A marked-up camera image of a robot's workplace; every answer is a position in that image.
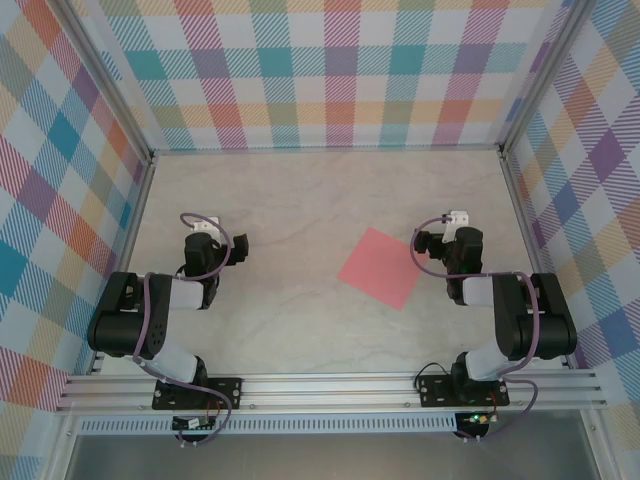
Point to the pink square paper sheet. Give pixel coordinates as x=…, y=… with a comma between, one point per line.
x=380, y=270

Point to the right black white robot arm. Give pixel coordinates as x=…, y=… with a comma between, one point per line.
x=545, y=325

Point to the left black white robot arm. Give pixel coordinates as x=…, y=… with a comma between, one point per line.
x=120, y=330

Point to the black circuit board green light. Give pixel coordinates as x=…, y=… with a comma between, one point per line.
x=475, y=419

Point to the black circuit board white labels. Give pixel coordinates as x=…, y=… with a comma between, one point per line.
x=192, y=424

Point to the grey metal base panel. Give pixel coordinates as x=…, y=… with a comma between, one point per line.
x=325, y=460

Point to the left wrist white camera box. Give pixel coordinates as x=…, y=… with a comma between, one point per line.
x=207, y=223

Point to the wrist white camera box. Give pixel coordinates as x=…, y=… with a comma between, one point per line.
x=207, y=223
x=457, y=219

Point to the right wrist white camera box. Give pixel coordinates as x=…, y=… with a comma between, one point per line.
x=457, y=219

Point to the aluminium table edge rail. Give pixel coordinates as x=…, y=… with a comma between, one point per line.
x=125, y=260
x=535, y=260

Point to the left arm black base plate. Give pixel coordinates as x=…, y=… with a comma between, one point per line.
x=230, y=390

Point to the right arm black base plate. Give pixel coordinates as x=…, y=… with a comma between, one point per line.
x=435, y=392

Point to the thin aluminium wall base rail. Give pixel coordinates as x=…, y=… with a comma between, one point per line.
x=325, y=149

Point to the wide aluminium mounting rail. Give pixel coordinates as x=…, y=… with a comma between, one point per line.
x=325, y=390

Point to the aluminium corner post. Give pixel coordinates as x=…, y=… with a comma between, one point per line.
x=107, y=80
x=542, y=75

